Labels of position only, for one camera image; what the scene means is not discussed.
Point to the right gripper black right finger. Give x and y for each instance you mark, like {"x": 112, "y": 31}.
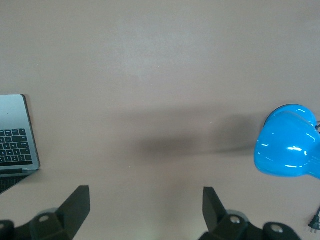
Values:
{"x": 212, "y": 207}

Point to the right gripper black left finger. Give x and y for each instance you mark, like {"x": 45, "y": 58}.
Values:
{"x": 75, "y": 205}

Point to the silver grey laptop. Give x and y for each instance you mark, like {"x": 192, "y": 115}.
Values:
{"x": 15, "y": 110}

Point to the blue desk lamp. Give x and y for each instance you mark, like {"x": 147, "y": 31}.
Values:
{"x": 282, "y": 145}

